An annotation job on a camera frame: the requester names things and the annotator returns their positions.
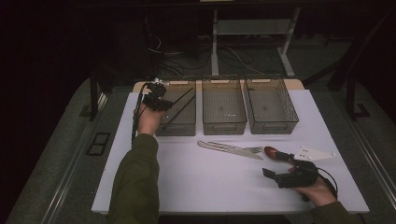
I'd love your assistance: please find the tangle of floor cables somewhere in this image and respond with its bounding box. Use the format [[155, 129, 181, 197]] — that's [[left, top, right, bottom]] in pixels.
[[146, 34, 281, 77]]

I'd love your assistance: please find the person's left hand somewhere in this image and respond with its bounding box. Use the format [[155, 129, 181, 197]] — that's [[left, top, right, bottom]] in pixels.
[[136, 103, 166, 136]]

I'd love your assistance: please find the black chopstick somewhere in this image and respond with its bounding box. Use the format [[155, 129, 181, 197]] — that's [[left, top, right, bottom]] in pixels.
[[163, 87, 194, 124], [167, 94, 196, 125]]

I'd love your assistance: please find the black metal stand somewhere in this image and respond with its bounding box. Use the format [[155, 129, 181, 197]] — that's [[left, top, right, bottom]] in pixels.
[[345, 77, 372, 120], [89, 66, 109, 122]]

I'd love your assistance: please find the steel table knife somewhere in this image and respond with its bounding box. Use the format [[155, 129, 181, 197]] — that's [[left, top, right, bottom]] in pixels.
[[197, 139, 264, 161]]

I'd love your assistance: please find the white metal desk frame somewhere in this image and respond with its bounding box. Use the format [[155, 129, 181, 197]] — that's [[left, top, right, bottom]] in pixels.
[[211, 7, 302, 78]]

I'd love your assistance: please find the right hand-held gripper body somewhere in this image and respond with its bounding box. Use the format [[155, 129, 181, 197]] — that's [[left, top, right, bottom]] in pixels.
[[275, 146, 337, 189]]

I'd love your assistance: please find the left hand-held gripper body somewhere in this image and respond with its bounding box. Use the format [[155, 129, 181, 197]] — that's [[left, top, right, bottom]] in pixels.
[[142, 77, 175, 112]]

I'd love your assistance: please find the left hand-held gripper black cable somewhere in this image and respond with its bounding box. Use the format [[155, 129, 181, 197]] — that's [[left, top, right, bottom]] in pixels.
[[132, 82, 149, 147]]

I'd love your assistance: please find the right hand-held gripper black cable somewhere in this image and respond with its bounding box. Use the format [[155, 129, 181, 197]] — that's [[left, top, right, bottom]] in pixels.
[[317, 167, 339, 200]]

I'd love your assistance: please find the smoked transparent plastic bin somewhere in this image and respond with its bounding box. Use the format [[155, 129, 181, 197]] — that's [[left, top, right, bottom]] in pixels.
[[201, 77, 248, 136], [154, 79, 197, 137], [244, 77, 300, 135]]

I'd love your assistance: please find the metal floor rail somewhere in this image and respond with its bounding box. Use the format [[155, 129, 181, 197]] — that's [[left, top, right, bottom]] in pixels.
[[40, 92, 108, 224], [331, 92, 396, 203]]

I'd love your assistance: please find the hand-held gripper black cable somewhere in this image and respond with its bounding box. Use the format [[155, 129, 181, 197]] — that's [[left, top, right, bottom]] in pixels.
[[317, 167, 339, 200], [132, 82, 149, 147]]

